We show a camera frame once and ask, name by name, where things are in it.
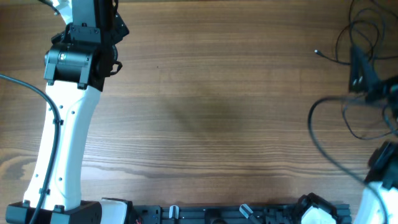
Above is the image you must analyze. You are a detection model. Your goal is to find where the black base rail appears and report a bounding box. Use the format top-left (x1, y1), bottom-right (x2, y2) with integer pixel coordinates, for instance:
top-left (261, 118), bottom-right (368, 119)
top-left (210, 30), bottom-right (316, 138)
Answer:
top-left (129, 204), bottom-right (352, 224)

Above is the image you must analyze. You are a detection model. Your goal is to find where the black USB cable bundle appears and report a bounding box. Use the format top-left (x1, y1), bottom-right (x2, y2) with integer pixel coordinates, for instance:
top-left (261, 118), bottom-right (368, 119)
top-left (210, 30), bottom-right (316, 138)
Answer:
top-left (313, 0), bottom-right (398, 141)

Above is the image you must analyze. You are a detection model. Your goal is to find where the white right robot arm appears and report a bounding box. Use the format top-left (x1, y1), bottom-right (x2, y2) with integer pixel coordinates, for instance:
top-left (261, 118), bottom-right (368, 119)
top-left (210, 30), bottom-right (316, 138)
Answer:
top-left (307, 45), bottom-right (397, 223)

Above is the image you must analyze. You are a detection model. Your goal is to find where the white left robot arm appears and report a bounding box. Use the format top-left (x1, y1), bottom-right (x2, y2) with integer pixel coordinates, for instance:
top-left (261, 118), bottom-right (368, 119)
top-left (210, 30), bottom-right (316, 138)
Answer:
top-left (5, 0), bottom-right (132, 223)

